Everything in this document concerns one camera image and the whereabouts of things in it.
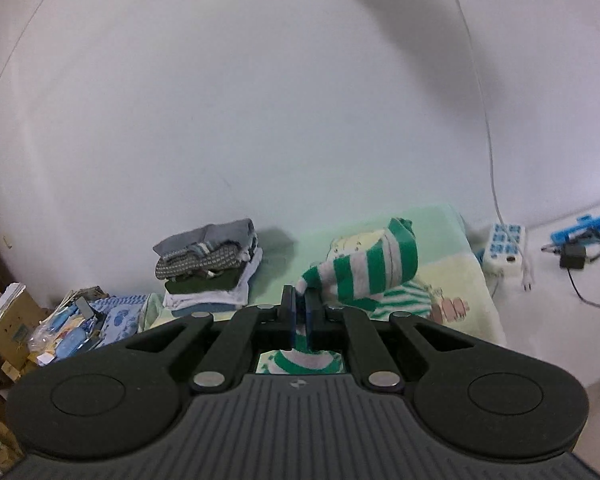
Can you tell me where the blue plastic tool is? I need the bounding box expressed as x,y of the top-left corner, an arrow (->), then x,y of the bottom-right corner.
550,214 -> 600,245

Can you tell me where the blue folded garment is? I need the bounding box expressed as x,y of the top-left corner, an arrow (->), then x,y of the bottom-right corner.
171,302 -> 240,318

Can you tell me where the dark grey striped knit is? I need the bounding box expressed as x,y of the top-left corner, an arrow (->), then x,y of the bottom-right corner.
155,243 -> 252,280

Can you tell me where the dark green folded garment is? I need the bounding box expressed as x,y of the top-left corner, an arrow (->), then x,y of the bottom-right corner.
164,268 -> 244,295

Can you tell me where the white folded garment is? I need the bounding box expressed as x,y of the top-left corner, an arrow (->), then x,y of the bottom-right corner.
162,247 -> 263,310

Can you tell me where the pastel bear print blanket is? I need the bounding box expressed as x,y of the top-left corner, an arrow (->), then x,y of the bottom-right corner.
138,202 -> 507,348

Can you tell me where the black power adapter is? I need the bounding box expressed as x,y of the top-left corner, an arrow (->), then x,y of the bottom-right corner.
559,244 -> 588,270

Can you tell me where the green white striped shirt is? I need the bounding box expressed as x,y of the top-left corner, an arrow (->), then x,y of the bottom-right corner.
257,218 -> 434,375

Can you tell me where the plastic bag of items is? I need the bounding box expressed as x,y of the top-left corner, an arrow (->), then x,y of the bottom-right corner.
28,286 -> 109,366

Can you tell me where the blue patterned cloth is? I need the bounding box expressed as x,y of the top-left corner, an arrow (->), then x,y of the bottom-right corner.
91,295 -> 148,347

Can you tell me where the white power strip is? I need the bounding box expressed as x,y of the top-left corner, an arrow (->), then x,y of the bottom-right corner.
482,223 -> 526,276

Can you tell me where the cardboard box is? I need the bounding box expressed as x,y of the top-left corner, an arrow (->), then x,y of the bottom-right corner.
0,283 -> 46,373

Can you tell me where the white power cable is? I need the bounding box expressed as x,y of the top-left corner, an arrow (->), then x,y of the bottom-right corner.
439,0 -> 506,226

